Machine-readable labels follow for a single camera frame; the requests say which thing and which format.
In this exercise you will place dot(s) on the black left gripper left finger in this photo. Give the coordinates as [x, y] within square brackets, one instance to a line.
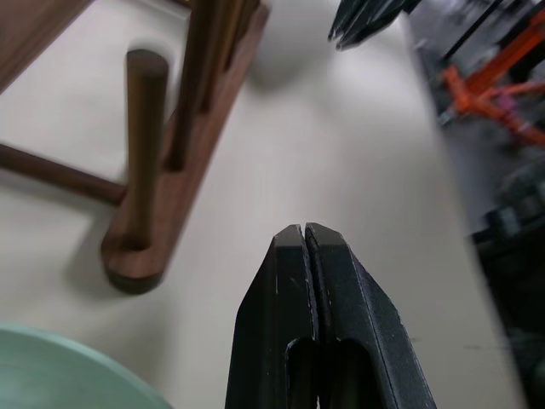
[272, 319]

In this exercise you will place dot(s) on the green plate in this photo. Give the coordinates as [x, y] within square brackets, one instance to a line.
[64, 375]

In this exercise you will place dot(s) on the orange metal stand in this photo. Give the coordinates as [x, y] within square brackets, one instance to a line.
[489, 93]

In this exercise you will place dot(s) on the brown wooden dish rack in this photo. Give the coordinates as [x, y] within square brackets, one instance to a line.
[204, 128]

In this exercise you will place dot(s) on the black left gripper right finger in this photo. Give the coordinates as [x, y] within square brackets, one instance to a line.
[362, 332]

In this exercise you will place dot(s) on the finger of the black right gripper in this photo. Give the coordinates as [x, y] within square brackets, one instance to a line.
[347, 17]
[374, 19]

